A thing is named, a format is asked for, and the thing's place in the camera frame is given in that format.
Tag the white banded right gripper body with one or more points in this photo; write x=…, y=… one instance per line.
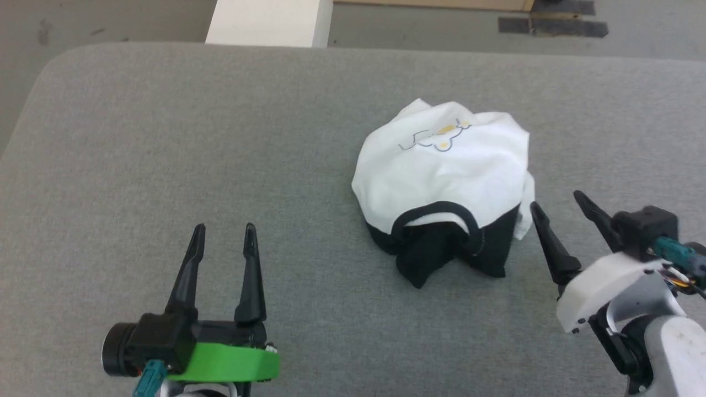
x=595, y=286

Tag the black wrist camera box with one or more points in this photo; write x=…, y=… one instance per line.
x=642, y=229
x=160, y=339

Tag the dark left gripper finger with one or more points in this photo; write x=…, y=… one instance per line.
x=187, y=275
x=251, y=286

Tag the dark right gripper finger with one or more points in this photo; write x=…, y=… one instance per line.
x=557, y=253
x=598, y=218

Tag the white garment with black trim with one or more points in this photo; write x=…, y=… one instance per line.
x=441, y=176

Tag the short black floor tape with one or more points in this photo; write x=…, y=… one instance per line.
x=562, y=6

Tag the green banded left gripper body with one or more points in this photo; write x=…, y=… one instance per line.
x=231, y=361

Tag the long black floor tape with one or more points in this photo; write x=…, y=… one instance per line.
x=551, y=26

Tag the white rectangular pillar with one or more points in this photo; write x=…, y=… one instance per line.
x=265, y=22

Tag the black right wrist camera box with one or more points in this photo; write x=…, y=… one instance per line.
x=642, y=229

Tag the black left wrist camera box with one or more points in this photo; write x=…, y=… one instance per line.
x=160, y=339

